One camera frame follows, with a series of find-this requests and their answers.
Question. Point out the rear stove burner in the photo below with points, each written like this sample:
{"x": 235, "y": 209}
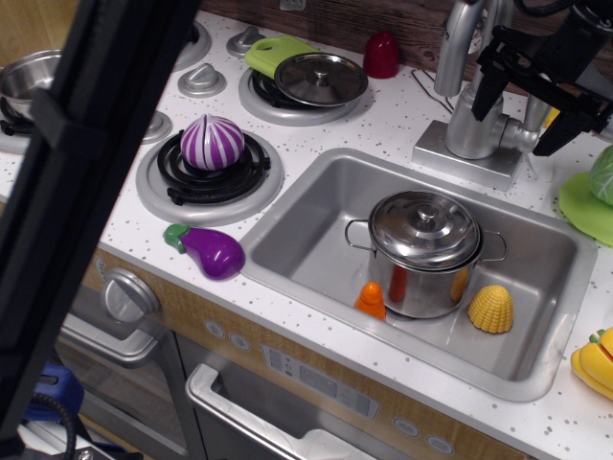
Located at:
{"x": 261, "y": 104}

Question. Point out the front stove burner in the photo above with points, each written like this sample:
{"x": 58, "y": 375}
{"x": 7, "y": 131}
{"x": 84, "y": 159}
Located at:
{"x": 177, "y": 192}

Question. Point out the stainless steel pot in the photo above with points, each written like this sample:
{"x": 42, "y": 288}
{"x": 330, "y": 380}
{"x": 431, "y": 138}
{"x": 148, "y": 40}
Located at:
{"x": 426, "y": 294}

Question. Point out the green round plate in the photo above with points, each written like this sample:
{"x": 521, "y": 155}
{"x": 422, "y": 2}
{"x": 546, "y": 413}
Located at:
{"x": 586, "y": 212}

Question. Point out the green toy cabbage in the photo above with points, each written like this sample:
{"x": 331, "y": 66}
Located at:
{"x": 600, "y": 177}

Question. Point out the silver dishwasher door handle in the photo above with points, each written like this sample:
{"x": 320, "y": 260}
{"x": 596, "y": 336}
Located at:
{"x": 254, "y": 431}

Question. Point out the grey stove knob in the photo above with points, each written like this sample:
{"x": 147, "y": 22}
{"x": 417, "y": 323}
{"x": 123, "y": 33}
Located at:
{"x": 202, "y": 82}
{"x": 238, "y": 45}

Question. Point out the stove burner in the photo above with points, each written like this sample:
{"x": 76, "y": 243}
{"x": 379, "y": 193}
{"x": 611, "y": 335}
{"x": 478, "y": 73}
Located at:
{"x": 261, "y": 104}
{"x": 177, "y": 192}

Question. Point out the silver toy faucet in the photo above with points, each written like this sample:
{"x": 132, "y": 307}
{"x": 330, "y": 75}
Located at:
{"x": 487, "y": 152}

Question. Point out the purple toy eggplant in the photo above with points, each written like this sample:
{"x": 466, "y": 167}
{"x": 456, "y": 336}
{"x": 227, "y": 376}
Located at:
{"x": 218, "y": 255}

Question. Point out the purple white toy onion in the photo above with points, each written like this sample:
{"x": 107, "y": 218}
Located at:
{"x": 212, "y": 143}

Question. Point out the dishwasher control panel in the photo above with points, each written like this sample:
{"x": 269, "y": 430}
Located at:
{"x": 317, "y": 380}

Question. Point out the flat steel pan lid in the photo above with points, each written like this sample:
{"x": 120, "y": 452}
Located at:
{"x": 321, "y": 79}

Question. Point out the steel pot at left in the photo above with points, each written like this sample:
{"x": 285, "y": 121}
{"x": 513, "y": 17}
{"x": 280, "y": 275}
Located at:
{"x": 21, "y": 79}

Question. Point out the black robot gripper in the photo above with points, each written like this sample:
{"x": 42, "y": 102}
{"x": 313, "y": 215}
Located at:
{"x": 557, "y": 68}

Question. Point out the yellow toy corn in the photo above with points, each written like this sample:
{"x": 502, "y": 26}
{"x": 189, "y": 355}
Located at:
{"x": 491, "y": 310}

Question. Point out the black camera stand post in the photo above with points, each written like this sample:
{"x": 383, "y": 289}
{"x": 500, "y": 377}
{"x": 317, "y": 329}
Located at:
{"x": 88, "y": 127}

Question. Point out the silver oven dial knob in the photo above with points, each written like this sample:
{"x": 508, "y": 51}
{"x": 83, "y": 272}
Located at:
{"x": 126, "y": 298}

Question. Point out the yellow toy bell pepper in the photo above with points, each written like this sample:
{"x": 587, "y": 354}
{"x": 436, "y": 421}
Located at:
{"x": 592, "y": 363}

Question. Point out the green toy cutting board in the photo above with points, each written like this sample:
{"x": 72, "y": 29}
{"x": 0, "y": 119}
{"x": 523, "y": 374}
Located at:
{"x": 266, "y": 54}

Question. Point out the grey rear stove knob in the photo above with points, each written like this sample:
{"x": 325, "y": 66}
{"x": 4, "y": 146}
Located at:
{"x": 238, "y": 45}

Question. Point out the silver oven door handle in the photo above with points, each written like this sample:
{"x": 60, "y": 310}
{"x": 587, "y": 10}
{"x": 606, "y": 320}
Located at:
{"x": 140, "y": 347}

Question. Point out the red toy cup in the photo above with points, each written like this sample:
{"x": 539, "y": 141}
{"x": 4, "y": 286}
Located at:
{"x": 381, "y": 57}

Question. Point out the blue clamp tool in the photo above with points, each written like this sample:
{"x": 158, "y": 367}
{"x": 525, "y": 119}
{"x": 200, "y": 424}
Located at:
{"x": 57, "y": 386}

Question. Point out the orange toy carrot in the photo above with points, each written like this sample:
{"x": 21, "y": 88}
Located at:
{"x": 370, "y": 301}

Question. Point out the grey toy sink basin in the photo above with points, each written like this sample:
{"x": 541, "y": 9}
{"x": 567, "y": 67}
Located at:
{"x": 299, "y": 249}

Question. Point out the steel pot lid with knob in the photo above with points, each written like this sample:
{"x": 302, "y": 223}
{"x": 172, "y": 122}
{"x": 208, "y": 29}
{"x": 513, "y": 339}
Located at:
{"x": 424, "y": 230}

